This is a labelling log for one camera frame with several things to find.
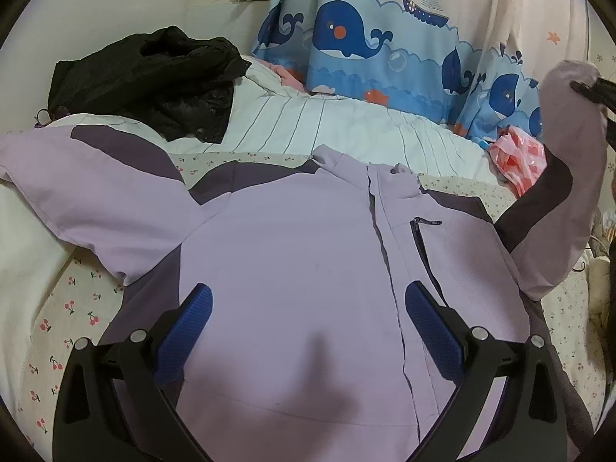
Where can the purple two-tone jacket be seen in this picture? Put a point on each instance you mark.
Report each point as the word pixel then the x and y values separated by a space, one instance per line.
pixel 288 260

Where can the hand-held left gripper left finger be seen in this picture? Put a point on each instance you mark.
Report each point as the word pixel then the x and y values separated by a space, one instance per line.
pixel 185 337

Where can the pink cloth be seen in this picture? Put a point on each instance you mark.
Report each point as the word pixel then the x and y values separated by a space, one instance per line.
pixel 291 77

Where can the cherry print bed sheet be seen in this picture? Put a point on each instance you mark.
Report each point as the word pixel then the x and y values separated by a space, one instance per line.
pixel 77 317

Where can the pink plastic bag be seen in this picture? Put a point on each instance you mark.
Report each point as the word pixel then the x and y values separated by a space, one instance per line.
pixel 522 159

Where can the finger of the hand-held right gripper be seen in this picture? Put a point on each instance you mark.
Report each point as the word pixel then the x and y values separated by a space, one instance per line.
pixel 594 91

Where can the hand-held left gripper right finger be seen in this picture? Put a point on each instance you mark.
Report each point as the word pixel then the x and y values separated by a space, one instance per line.
pixel 430 332

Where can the white striped quilt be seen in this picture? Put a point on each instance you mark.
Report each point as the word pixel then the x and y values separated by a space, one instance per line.
pixel 337 120

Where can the black jacket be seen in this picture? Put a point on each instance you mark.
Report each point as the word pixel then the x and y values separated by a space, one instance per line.
pixel 159 77

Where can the whale print curtain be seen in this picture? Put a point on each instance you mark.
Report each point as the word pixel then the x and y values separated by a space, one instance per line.
pixel 365 38

